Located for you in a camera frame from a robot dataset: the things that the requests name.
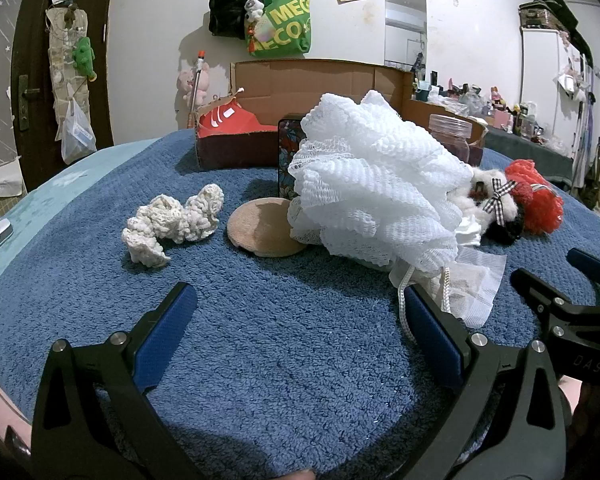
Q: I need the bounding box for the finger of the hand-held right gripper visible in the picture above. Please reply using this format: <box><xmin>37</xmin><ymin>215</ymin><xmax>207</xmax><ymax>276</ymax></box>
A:
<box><xmin>566</xmin><ymin>247</ymin><xmax>600</xmax><ymax>307</ymax></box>
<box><xmin>511</xmin><ymin>267</ymin><xmax>600</xmax><ymax>378</ymax></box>

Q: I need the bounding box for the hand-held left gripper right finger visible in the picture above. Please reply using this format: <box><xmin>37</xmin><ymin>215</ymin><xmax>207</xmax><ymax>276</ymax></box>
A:
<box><xmin>402</xmin><ymin>282</ymin><xmax>568</xmax><ymax>480</ymax></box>

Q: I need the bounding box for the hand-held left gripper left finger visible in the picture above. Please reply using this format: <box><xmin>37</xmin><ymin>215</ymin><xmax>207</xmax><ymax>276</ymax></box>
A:
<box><xmin>30</xmin><ymin>281</ymin><xmax>206</xmax><ymax>480</ymax></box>

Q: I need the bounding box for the white gauze bag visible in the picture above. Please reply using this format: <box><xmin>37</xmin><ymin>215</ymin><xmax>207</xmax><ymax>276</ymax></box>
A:
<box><xmin>390</xmin><ymin>250</ymin><xmax>508</xmax><ymax>323</ymax></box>

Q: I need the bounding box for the black knit scrunchie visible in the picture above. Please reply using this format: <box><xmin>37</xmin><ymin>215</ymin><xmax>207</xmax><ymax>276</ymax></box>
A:
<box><xmin>485</xmin><ymin>212</ymin><xmax>525</xmax><ymax>247</ymax></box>

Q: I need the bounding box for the red crocheted item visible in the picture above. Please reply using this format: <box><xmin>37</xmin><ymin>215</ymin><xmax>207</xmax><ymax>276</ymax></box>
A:
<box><xmin>504</xmin><ymin>159</ymin><xmax>565</xmax><ymax>235</ymax></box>

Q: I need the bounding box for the white knotted cloth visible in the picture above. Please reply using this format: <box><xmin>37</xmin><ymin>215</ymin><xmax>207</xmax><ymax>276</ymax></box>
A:
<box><xmin>452</xmin><ymin>212</ymin><xmax>482</xmax><ymax>248</ymax></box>

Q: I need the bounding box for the white plush with checked bow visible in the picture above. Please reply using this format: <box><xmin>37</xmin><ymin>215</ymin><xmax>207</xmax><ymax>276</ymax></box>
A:
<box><xmin>455</xmin><ymin>167</ymin><xmax>523</xmax><ymax>226</ymax></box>

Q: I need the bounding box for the cream crochet piece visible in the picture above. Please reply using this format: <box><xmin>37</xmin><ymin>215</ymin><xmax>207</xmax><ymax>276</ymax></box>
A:
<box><xmin>121</xmin><ymin>183</ymin><xmax>225</xmax><ymax>267</ymax></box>

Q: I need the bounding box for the round tan cork coaster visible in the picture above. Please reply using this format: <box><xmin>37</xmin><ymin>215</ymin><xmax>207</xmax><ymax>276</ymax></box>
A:
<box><xmin>227</xmin><ymin>197</ymin><xmax>308</xmax><ymax>258</ymax></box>

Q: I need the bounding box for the white mesh bath pouf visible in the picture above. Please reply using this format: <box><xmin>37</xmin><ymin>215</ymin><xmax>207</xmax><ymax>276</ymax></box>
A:
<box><xmin>287</xmin><ymin>90</ymin><xmax>476</xmax><ymax>345</ymax></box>

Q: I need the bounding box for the cardboard box with red lining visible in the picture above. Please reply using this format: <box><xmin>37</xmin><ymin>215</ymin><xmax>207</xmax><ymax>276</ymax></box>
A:
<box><xmin>195</xmin><ymin>58</ymin><xmax>486</xmax><ymax>171</ymax></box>

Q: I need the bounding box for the blue towelling blanket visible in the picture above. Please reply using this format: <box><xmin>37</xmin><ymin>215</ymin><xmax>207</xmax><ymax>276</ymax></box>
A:
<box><xmin>0</xmin><ymin>127</ymin><xmax>600</xmax><ymax>480</ymax></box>

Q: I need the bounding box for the table with dark cloth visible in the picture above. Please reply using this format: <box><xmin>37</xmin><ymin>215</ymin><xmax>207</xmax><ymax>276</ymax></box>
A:
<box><xmin>482</xmin><ymin>125</ymin><xmax>576</xmax><ymax>193</ymax></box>

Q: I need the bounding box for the white hanging bag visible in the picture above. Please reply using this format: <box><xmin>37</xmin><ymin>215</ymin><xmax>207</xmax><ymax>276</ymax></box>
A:
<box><xmin>555</xmin><ymin>67</ymin><xmax>588</xmax><ymax>103</ymax></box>

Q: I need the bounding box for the clear plastic jar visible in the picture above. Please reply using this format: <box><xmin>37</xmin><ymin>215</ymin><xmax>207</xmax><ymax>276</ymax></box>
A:
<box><xmin>427</xmin><ymin>113</ymin><xmax>476</xmax><ymax>163</ymax></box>

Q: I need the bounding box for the teal bed sheet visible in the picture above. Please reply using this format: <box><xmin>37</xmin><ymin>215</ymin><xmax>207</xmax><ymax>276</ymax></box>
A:
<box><xmin>0</xmin><ymin>140</ymin><xmax>146</xmax><ymax>306</ymax></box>

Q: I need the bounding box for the white wardrobe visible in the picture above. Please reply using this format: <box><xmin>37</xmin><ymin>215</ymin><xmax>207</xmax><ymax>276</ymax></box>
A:
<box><xmin>520</xmin><ymin>27</ymin><xmax>596</xmax><ymax>161</ymax></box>

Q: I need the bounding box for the dark wooden door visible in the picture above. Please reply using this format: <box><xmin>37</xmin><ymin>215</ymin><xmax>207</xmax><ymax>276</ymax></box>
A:
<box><xmin>10</xmin><ymin>0</ymin><xmax>116</xmax><ymax>193</ymax></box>

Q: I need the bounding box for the clear plastic bag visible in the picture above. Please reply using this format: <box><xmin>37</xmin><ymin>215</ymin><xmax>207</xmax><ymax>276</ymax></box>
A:
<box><xmin>60</xmin><ymin>97</ymin><xmax>98</xmax><ymax>166</ymax></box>

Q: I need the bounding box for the dark floral box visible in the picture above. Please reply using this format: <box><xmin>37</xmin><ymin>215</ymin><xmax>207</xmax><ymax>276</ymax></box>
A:
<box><xmin>277</xmin><ymin>113</ymin><xmax>326</xmax><ymax>201</ymax></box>

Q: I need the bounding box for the dark suitcase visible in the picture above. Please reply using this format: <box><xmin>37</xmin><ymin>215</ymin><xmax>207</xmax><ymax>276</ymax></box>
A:
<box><xmin>519</xmin><ymin>0</ymin><xmax>581</xmax><ymax>31</ymax></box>

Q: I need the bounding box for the pink pig plush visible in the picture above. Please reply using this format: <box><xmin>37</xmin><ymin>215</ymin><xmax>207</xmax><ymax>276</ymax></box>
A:
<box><xmin>176</xmin><ymin>62</ymin><xmax>212</xmax><ymax>108</ymax></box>

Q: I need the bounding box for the white stick with orange tip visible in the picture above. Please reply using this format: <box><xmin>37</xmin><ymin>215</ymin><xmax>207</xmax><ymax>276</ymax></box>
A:
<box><xmin>187</xmin><ymin>50</ymin><xmax>206</xmax><ymax>128</ymax></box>

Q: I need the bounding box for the clear hanging organizer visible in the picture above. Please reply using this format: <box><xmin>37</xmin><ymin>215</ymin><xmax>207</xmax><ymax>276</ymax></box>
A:
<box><xmin>45</xmin><ymin>5</ymin><xmax>93</xmax><ymax>143</ymax></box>

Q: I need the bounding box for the green frog plush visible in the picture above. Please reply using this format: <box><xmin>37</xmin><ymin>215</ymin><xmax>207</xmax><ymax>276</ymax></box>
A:
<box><xmin>71</xmin><ymin>37</ymin><xmax>98</xmax><ymax>81</ymax></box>

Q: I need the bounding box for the green tote bag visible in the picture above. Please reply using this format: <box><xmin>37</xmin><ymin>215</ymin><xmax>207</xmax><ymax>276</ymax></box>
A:
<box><xmin>244</xmin><ymin>0</ymin><xmax>312</xmax><ymax>57</ymax></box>

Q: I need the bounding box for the black backpack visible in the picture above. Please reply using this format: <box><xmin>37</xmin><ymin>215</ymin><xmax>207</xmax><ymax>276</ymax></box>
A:
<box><xmin>207</xmin><ymin>0</ymin><xmax>253</xmax><ymax>40</ymax></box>

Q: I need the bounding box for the door lock handle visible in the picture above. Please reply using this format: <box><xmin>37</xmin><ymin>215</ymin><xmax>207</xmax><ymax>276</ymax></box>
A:
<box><xmin>19</xmin><ymin>74</ymin><xmax>43</xmax><ymax>133</ymax></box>

